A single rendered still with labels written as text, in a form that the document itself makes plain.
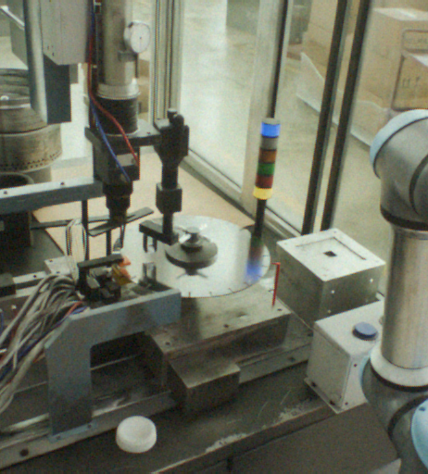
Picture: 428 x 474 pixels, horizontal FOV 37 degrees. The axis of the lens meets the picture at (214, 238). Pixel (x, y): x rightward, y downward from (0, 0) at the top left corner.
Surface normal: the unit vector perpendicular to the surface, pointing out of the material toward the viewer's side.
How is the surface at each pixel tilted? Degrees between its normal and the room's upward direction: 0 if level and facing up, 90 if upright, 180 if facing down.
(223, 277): 0
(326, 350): 90
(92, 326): 90
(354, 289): 90
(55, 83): 90
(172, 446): 0
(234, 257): 0
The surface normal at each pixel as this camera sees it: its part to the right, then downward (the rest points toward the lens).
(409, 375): -0.22, -0.23
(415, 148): -0.75, -0.48
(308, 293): -0.86, 0.19
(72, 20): 0.50, 0.46
